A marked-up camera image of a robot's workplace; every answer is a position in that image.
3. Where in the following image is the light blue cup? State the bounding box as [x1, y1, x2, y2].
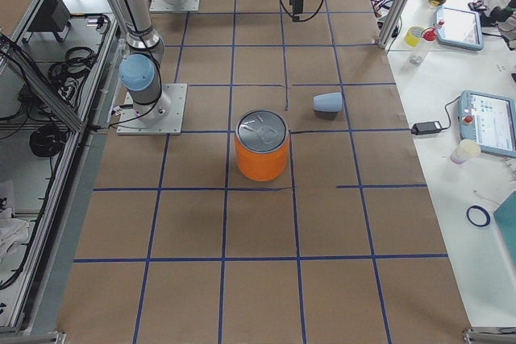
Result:
[313, 92, 343, 113]

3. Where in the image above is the white paper cup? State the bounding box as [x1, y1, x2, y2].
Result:
[450, 139, 481, 164]

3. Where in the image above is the yellow tape roll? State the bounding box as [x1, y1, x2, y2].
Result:
[404, 26, 425, 48]

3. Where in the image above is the orange can container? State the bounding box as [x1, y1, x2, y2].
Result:
[235, 110, 289, 182]

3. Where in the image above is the far teach pendant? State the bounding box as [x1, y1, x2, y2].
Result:
[435, 6, 484, 51]

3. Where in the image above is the teach pendant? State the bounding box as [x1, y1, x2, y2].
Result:
[457, 90, 515, 158]
[435, 6, 484, 51]

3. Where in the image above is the black power adapter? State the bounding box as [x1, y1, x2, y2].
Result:
[410, 121, 443, 135]

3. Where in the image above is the near teach pendant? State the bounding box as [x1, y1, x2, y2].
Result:
[457, 90, 515, 158]

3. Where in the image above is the teal box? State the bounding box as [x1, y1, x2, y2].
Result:
[494, 192, 516, 263]

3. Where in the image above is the blue tape ring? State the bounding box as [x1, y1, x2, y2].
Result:
[466, 205, 491, 228]

